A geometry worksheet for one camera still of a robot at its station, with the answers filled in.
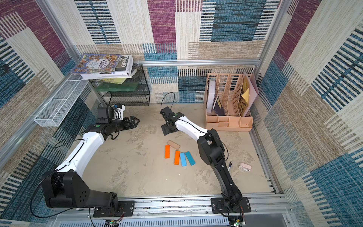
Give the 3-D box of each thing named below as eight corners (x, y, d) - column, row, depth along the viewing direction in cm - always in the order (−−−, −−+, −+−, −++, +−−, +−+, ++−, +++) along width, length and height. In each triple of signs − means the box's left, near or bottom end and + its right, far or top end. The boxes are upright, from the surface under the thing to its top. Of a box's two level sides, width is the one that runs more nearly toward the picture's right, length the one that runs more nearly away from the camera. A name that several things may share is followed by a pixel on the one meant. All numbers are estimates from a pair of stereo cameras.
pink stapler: (238, 168, 88) (240, 166, 85) (239, 164, 90) (240, 162, 87) (249, 171, 87) (251, 169, 84) (249, 168, 88) (251, 165, 85)
